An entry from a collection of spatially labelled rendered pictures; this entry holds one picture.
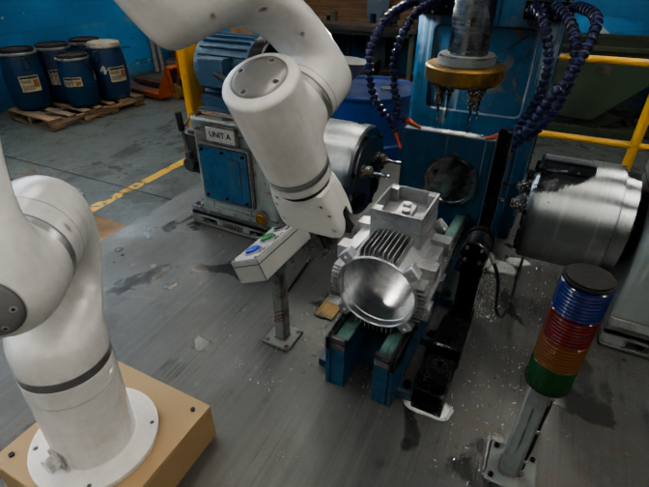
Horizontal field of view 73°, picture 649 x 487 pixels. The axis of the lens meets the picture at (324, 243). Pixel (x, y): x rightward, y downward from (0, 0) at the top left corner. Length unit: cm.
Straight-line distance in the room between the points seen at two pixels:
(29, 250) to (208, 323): 65
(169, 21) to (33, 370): 44
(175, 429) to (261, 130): 54
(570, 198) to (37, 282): 94
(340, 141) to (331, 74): 65
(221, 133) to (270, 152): 80
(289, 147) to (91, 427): 49
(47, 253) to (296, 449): 54
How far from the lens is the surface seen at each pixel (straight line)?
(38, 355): 65
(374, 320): 89
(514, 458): 86
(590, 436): 101
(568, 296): 61
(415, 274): 78
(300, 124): 48
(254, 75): 48
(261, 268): 82
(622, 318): 116
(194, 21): 46
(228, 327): 110
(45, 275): 53
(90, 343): 66
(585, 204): 106
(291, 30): 52
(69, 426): 74
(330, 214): 59
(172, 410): 86
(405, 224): 83
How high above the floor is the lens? 154
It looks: 33 degrees down
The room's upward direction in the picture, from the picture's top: straight up
